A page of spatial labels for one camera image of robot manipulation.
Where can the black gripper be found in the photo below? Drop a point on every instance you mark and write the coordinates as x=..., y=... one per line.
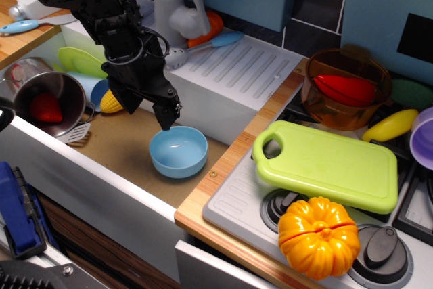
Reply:
x=135, y=62

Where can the light blue bowl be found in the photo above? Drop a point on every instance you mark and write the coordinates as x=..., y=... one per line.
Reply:
x=179, y=153

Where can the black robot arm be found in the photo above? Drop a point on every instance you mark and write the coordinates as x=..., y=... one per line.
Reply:
x=101, y=16

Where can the purple bowl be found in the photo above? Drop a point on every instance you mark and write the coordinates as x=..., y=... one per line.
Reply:
x=420, y=142

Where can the yellow toy corn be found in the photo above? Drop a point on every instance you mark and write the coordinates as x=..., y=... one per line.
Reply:
x=109, y=104

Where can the light blue cup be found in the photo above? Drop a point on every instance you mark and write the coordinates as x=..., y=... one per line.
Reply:
x=94, y=88

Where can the white slotted spatula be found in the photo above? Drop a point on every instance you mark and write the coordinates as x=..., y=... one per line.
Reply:
x=76, y=134

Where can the steel pot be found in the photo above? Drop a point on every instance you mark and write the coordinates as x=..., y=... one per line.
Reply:
x=67, y=89

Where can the grey toy faucet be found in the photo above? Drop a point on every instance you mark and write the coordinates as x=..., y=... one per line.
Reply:
x=178, y=23

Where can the green plastic plate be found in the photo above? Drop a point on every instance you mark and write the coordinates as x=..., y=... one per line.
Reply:
x=76, y=60

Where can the red toy strawberry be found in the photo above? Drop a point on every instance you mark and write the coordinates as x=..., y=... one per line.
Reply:
x=46, y=108

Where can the white bottle silver cap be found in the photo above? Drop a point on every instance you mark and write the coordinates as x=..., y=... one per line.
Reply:
x=30, y=10

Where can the blue clamp block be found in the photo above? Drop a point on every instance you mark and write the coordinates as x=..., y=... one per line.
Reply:
x=23, y=230

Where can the transparent orange pot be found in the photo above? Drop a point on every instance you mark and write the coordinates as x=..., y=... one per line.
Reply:
x=348, y=63

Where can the red toy pepper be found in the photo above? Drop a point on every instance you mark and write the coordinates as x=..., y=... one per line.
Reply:
x=351, y=91

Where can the orange toy pumpkin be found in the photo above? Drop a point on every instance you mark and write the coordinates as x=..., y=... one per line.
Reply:
x=318, y=238

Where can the green cutting board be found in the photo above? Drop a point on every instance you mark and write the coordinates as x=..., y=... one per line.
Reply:
x=318, y=163

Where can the yellow toy banana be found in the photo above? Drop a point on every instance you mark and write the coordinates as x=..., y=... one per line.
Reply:
x=391, y=127

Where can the grey stove knob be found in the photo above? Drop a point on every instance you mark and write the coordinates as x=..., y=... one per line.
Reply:
x=384, y=260

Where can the grey slotted spoon blue handle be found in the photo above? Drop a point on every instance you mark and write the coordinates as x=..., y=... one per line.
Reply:
x=178, y=57

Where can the blue handled utensil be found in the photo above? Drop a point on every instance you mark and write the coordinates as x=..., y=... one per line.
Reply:
x=28, y=25

